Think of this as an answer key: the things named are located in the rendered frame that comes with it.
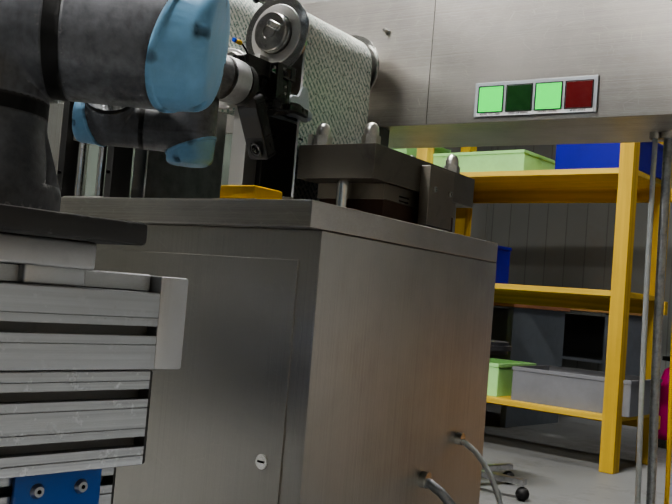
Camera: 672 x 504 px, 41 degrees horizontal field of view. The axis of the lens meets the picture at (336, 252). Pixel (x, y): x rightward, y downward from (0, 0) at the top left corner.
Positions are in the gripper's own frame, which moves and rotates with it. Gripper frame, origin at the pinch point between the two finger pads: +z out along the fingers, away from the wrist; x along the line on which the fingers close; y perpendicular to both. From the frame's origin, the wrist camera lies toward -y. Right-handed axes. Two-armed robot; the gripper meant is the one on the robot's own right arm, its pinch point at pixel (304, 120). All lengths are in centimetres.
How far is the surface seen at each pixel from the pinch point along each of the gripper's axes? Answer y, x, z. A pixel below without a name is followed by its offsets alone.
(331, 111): 3.5, -0.3, 8.2
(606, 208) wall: 65, 140, 656
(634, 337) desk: -46, 88, 579
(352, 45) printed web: 18.4, 0.2, 14.4
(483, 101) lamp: 9.2, -22.4, 29.4
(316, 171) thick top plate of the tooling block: -10.7, -8.2, -6.4
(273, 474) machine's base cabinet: -58, -21, -29
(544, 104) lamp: 7.9, -35.3, 29.4
